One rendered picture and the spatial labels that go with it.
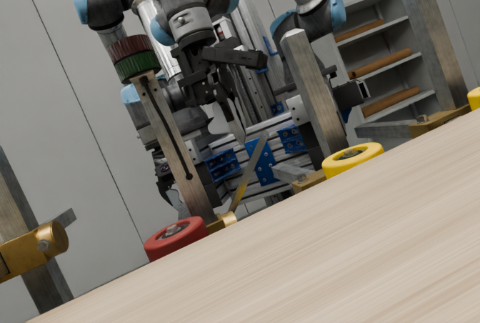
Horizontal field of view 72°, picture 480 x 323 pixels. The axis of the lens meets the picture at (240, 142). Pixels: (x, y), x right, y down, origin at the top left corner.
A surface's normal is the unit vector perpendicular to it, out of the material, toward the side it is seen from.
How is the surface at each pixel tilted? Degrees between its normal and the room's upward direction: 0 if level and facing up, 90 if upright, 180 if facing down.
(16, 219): 90
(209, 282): 0
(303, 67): 90
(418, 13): 90
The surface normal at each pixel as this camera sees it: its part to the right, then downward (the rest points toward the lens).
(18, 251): 0.18, 0.01
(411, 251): -0.38, -0.92
